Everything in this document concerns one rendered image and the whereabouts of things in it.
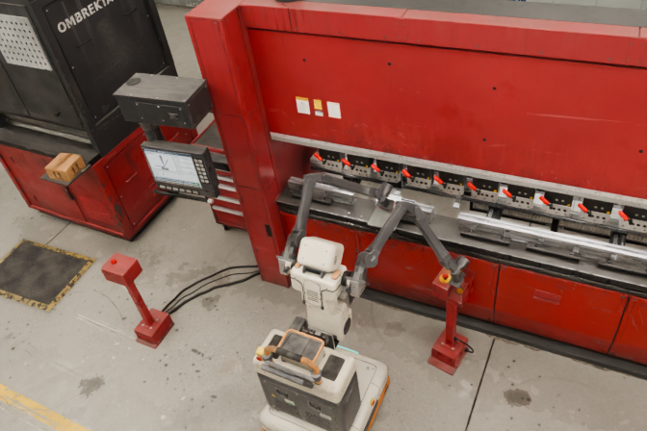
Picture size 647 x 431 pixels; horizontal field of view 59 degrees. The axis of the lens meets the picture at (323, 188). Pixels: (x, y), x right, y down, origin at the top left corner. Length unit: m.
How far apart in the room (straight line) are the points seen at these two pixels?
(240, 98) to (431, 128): 1.14
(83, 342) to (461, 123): 3.31
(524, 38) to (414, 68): 0.59
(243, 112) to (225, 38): 0.49
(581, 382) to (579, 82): 2.09
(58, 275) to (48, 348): 0.76
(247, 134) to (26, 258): 2.91
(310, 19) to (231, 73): 0.57
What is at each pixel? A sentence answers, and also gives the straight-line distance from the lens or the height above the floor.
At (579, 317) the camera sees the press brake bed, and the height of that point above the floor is 0.46.
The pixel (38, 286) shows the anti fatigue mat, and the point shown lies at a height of 0.01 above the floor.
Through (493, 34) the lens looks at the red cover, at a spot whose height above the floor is 2.25.
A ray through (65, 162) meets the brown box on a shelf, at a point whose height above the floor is 1.10.
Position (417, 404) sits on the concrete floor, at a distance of 4.06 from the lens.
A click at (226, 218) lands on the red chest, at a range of 5.09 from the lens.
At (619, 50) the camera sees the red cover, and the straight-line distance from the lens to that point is 2.90.
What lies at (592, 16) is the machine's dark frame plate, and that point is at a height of 2.30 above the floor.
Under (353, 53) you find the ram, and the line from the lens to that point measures 3.23.
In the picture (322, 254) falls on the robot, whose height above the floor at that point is 1.35.
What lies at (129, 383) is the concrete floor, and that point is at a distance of 4.58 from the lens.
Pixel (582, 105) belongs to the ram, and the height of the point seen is 1.92.
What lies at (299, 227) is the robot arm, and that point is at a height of 1.31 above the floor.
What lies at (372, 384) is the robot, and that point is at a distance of 3.81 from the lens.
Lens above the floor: 3.58
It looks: 41 degrees down
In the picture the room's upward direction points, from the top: 9 degrees counter-clockwise
